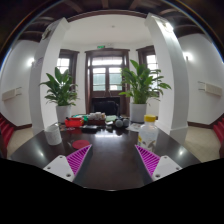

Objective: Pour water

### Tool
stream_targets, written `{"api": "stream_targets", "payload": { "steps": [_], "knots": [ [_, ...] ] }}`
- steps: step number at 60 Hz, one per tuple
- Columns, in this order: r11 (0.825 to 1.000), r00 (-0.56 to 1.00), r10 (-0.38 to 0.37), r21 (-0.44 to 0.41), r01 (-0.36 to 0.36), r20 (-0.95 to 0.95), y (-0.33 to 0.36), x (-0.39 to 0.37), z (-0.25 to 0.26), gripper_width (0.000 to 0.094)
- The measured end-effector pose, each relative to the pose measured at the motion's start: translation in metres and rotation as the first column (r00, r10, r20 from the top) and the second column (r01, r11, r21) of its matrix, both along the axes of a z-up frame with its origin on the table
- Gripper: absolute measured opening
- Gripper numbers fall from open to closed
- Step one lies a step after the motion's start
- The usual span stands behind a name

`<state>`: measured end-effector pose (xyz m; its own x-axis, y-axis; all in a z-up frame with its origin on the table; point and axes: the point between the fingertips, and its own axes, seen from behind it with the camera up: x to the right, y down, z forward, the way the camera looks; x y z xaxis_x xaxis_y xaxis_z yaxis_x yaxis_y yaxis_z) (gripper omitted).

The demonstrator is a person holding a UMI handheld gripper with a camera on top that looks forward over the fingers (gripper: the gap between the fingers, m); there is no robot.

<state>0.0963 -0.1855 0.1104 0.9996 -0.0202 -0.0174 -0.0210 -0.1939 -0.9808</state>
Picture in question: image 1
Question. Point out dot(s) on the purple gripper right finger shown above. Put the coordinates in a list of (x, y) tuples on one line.
[(157, 166)]

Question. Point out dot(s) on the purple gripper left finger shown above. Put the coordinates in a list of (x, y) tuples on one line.
[(67, 167)]

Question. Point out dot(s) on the red round coaster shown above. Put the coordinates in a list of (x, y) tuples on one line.
[(78, 144)]

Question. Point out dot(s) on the clear bottle yellow cap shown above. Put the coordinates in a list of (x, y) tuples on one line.
[(148, 133)]

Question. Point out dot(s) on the white paper cup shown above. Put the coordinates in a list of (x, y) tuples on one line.
[(53, 135)]

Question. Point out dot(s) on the black flat device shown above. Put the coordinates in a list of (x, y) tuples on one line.
[(89, 128)]

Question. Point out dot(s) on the grey round ball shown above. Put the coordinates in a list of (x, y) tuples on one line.
[(119, 123)]

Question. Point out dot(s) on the black office chair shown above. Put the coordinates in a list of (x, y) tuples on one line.
[(107, 105)]

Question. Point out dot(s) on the left potted green plant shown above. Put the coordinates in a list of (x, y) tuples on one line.
[(61, 91)]

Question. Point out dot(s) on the potted green plant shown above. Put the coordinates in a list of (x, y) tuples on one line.
[(144, 84), (61, 91)]

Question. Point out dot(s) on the right potted green plant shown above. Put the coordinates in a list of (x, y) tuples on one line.
[(144, 84)]

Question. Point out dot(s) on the dark wooden double door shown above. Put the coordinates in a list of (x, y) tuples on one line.
[(103, 77)]

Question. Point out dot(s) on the right white pillar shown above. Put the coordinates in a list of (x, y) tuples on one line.
[(174, 103)]

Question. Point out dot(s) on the left wall air conditioner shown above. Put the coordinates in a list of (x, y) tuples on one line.
[(11, 93)]

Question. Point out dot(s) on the wall air conditioner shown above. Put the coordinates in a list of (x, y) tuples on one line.
[(11, 93), (209, 88)]

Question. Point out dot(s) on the right wall air conditioner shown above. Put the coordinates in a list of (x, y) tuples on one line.
[(209, 88)]

